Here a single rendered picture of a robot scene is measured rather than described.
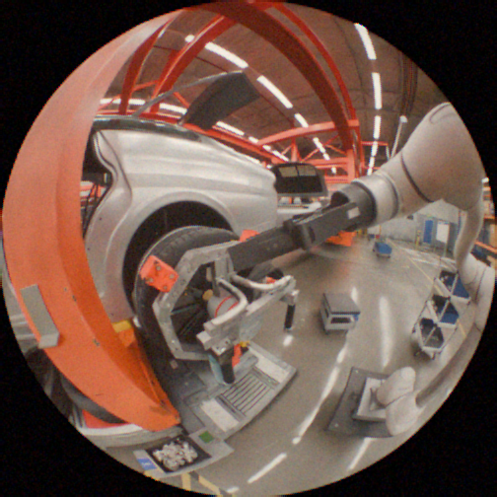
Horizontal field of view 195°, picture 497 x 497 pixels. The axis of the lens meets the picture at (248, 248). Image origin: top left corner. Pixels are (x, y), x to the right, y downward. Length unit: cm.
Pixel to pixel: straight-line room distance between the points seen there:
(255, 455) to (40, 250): 128
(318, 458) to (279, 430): 39
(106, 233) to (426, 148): 95
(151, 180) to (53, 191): 59
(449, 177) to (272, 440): 132
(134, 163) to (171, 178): 20
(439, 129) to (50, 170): 47
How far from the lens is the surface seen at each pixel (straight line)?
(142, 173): 79
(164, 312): 49
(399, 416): 90
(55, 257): 28
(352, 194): 24
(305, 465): 131
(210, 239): 57
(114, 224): 79
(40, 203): 29
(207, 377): 116
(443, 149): 24
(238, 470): 127
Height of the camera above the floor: 125
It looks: 15 degrees down
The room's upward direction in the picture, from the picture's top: straight up
